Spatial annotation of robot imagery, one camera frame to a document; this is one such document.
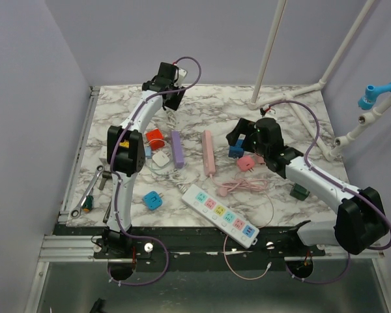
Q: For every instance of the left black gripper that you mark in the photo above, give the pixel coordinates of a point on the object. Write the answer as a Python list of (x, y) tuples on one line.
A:
[(173, 104)]

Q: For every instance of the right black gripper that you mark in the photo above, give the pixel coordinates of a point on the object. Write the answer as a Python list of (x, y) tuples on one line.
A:
[(240, 128)]

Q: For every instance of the dark blue cube socket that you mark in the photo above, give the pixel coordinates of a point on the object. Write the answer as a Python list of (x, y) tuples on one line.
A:
[(236, 151)]

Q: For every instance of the pink round-edged plug adapter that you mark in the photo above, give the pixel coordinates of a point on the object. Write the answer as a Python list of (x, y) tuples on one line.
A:
[(246, 163)]

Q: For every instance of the red cube socket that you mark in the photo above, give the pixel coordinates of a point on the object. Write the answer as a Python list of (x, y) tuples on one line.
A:
[(155, 139)]

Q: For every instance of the light blue usb charger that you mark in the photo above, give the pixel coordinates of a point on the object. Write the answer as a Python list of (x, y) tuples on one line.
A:
[(148, 153)]

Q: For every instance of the pink round plug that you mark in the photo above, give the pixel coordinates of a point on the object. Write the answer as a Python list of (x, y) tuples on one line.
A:
[(222, 192)]

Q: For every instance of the yellow cube socket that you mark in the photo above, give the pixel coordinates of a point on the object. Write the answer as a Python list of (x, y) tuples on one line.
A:
[(124, 144)]

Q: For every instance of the dark green cube socket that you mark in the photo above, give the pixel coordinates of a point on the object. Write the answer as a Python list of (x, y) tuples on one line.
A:
[(299, 192)]

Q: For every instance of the white power strip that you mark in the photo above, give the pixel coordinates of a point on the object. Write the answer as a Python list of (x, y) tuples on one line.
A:
[(225, 219)]

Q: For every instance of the white tiger cube adapter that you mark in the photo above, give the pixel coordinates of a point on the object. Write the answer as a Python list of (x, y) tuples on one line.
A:
[(103, 160)]

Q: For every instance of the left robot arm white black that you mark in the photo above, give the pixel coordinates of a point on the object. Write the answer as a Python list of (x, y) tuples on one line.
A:
[(126, 152)]

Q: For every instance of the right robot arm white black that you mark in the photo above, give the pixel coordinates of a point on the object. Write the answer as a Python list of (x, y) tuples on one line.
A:
[(359, 212)]

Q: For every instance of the purple usb power strip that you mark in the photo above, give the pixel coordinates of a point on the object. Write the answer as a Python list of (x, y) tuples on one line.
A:
[(177, 151)]

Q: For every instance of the blue pipe fitting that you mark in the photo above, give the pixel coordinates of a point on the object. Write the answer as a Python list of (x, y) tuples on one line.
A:
[(368, 100)]

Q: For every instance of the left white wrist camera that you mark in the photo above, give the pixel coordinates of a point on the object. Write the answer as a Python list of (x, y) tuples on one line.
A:
[(181, 75)]

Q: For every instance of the dark metal t-handle key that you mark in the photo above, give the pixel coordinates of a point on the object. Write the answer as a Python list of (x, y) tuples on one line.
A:
[(105, 177)]

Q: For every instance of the ratchet wrench green handle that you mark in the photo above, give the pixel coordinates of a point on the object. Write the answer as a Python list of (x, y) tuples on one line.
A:
[(76, 212)]

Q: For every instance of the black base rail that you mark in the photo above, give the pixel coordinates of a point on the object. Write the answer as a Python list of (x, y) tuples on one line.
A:
[(196, 250)]

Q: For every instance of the white pvc pipe frame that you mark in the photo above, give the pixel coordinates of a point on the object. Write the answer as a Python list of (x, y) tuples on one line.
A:
[(334, 47)]

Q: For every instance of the aluminium extrusion rail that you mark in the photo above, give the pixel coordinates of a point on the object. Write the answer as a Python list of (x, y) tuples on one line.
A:
[(66, 249)]

